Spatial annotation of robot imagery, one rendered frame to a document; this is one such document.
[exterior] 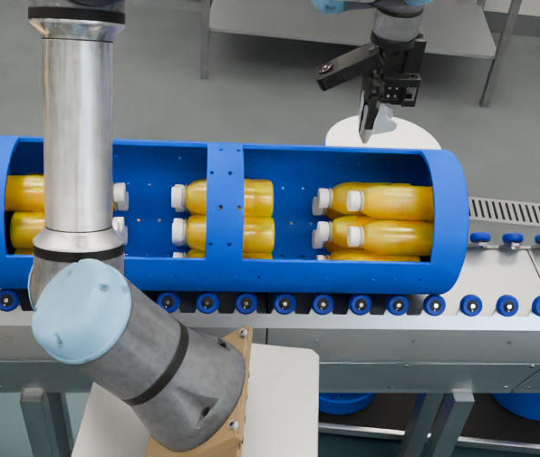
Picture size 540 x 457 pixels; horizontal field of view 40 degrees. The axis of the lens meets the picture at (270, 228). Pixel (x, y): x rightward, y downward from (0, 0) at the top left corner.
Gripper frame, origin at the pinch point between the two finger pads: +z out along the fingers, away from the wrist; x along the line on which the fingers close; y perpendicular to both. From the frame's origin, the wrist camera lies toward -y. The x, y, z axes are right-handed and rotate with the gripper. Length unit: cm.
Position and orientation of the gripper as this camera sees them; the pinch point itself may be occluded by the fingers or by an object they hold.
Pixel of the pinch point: (361, 136)
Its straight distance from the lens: 132.1
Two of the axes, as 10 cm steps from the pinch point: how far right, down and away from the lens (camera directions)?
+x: -0.5, -6.7, 7.4
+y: 10.0, 0.2, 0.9
